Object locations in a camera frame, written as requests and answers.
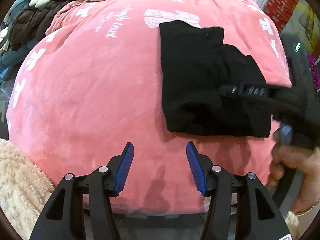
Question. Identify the person's right hand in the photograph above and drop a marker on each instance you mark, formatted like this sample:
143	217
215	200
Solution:
302	159

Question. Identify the cream fleece sleeve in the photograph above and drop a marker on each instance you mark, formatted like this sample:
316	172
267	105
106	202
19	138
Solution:
25	189

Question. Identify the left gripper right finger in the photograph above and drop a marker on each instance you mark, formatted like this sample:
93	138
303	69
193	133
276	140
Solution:
257	215

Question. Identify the dark brown quilted jacket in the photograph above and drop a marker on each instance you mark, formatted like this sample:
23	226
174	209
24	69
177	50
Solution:
30	23

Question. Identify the pink plush blanket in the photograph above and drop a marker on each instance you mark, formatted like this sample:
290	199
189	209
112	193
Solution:
94	83

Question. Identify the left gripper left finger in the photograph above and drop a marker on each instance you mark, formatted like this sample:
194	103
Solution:
63	214

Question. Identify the black knit garment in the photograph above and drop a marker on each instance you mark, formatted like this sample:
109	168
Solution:
195	63

